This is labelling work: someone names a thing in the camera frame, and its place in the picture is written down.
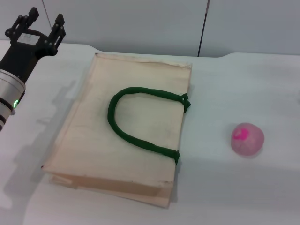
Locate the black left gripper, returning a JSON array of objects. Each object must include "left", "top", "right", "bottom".
[{"left": 0, "top": 7, "right": 67, "bottom": 83}]

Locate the cream handbag with green handle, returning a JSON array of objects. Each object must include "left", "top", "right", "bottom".
[{"left": 41, "top": 52, "right": 194, "bottom": 209}]

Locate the pink peach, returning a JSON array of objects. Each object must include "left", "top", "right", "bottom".
[{"left": 230, "top": 121, "right": 265, "bottom": 157}]

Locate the dark vertical background pole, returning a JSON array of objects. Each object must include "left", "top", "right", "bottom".
[{"left": 197, "top": 0, "right": 210, "bottom": 58}]

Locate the thin grey background cable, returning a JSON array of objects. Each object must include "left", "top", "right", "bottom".
[{"left": 41, "top": 0, "right": 53, "bottom": 31}]

